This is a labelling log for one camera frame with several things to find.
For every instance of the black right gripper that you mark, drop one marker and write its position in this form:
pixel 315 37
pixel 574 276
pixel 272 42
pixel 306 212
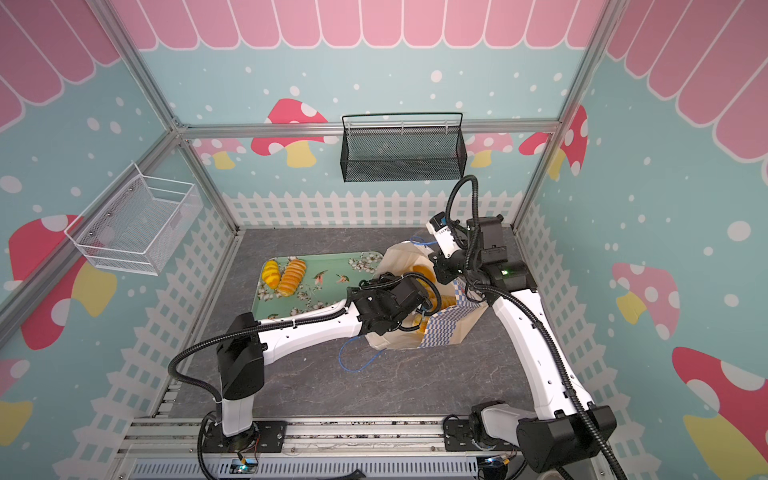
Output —
pixel 448 271

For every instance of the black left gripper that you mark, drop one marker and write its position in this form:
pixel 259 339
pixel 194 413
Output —
pixel 388 280

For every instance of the yellow fake croissant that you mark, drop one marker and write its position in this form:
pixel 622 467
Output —
pixel 428 274

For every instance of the orange fake croissant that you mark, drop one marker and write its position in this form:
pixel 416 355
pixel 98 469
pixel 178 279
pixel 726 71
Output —
pixel 292 277

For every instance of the yellow fake bread roll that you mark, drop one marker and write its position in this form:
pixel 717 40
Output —
pixel 271 274

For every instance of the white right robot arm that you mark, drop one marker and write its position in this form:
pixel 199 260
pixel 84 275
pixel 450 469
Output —
pixel 568 426

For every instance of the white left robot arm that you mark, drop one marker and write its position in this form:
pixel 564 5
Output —
pixel 250 345

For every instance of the green floral serving tray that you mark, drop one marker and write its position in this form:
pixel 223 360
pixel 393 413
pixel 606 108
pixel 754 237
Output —
pixel 326 281

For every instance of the black mesh wall basket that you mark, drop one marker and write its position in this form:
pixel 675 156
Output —
pixel 412 146

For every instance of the white wire wall basket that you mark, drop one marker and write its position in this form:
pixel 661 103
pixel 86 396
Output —
pixel 136 225

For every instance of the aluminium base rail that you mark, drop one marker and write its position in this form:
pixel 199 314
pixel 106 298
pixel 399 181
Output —
pixel 410 447

